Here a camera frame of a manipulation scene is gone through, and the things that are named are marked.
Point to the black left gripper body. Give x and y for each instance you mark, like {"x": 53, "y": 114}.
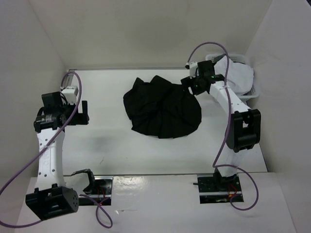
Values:
{"x": 79, "y": 118}

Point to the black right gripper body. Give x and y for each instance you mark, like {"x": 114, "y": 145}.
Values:
{"x": 196, "y": 87}

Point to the black skirt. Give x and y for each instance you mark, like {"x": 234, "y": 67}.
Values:
{"x": 162, "y": 109}

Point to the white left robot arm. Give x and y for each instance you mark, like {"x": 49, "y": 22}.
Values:
{"x": 52, "y": 196}

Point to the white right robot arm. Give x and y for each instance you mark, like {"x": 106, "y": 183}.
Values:
{"x": 243, "y": 127}

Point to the white skirt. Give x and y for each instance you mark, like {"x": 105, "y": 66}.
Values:
{"x": 240, "y": 76}

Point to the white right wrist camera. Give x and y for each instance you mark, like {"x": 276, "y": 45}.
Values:
{"x": 192, "y": 67}

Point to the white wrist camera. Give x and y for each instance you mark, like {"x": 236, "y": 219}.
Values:
{"x": 70, "y": 94}
{"x": 192, "y": 67}

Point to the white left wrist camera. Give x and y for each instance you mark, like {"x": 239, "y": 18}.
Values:
{"x": 70, "y": 94}

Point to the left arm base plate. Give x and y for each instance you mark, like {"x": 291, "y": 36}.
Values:
{"x": 101, "y": 192}

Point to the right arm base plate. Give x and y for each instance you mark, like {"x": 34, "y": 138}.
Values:
{"x": 211, "y": 192}

